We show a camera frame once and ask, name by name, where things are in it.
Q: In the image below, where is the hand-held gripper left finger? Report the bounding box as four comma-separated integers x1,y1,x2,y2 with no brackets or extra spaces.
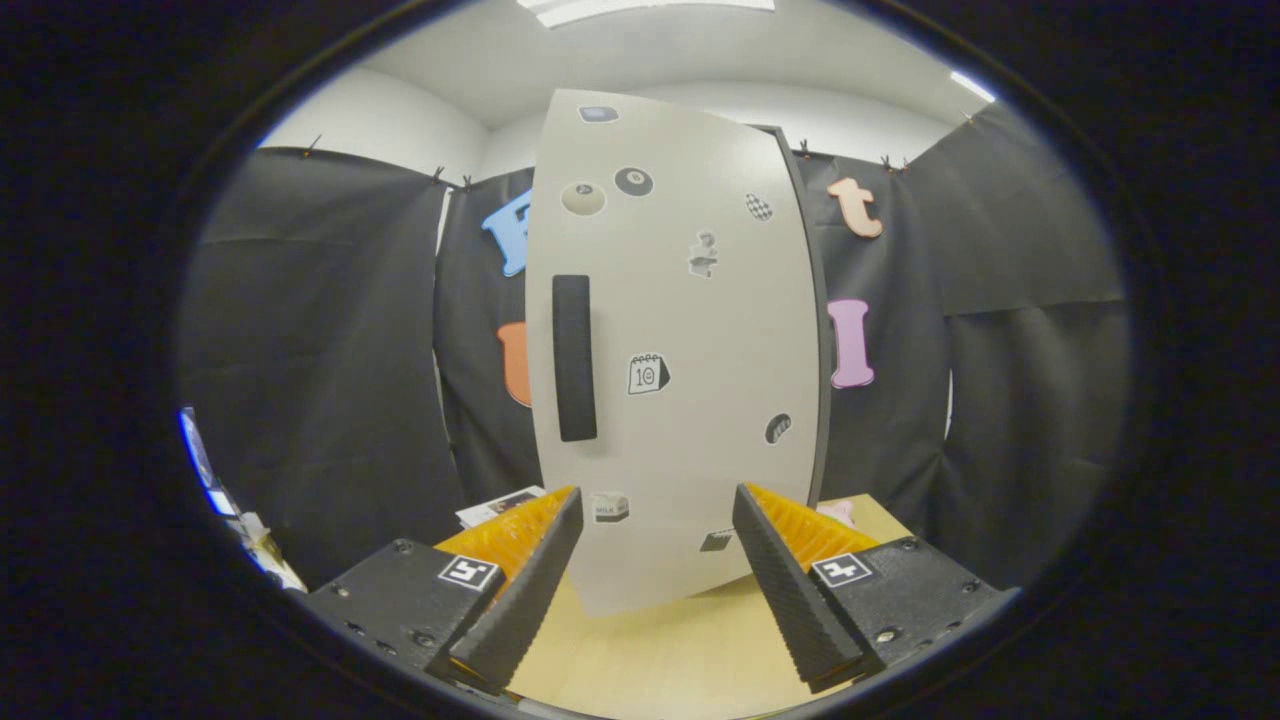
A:
305,485,585,695

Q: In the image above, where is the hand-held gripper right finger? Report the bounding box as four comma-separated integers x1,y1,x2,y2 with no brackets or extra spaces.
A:
733,483,1021,695

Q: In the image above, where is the light grey shoe cabinet door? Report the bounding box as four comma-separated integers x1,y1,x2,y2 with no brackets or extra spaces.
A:
525,88,823,618

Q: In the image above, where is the dark grey shoe cabinet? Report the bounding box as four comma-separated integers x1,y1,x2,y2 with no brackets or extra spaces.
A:
750,123,833,511

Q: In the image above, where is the black door handle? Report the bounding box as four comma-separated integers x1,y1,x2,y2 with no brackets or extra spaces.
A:
552,274,599,443

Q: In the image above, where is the white cover book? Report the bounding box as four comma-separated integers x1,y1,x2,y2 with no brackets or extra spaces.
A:
456,486,548,529

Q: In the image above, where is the white crumpled clutter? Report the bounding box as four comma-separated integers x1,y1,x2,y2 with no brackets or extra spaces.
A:
235,510,306,593

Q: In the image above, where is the black backdrop cloth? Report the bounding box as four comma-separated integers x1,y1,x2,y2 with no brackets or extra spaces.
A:
180,100,1131,591

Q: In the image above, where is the long ceiling light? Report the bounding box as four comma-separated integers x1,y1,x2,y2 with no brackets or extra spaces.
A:
517,0,776,29

